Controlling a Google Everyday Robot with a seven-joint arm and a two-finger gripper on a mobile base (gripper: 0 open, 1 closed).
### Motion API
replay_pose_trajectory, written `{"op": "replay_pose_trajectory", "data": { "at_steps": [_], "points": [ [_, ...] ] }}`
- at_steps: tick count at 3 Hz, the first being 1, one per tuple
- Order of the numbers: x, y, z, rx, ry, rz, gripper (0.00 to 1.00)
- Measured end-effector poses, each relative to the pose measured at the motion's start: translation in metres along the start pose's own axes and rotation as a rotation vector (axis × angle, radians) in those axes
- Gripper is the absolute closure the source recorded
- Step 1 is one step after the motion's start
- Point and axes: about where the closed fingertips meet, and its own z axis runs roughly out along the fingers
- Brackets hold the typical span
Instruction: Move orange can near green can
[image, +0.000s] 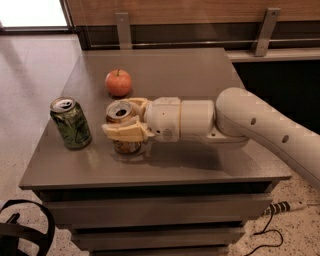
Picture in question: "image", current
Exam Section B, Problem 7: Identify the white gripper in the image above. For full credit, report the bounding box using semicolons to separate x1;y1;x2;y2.
102;97;215;142

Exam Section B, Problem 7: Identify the orange soda can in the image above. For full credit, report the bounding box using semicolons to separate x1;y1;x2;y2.
105;100;141;154

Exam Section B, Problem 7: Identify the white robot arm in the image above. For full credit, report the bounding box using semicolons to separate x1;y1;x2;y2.
102;87;320;187

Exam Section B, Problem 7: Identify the green soda can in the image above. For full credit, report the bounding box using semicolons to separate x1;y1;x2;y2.
50;97;92;150

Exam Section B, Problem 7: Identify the red apple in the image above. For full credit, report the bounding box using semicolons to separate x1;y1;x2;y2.
105;69;132;97

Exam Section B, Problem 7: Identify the grey side counter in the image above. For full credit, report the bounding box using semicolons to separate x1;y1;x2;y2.
226;47;320;63

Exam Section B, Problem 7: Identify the white power strip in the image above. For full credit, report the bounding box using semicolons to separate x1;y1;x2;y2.
263;201;307;215

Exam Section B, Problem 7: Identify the left metal bracket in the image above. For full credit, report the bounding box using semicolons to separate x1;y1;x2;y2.
115;12;132;50

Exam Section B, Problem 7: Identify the metal bracket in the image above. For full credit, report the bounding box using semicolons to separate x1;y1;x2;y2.
254;7;281;57
115;12;132;50

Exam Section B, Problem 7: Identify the right metal bracket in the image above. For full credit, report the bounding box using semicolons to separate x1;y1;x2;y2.
254;7;281;57

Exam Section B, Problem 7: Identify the black cable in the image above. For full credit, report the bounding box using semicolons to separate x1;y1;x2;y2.
243;207;285;256

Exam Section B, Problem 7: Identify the metal rail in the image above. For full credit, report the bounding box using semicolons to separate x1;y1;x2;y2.
84;37;320;48

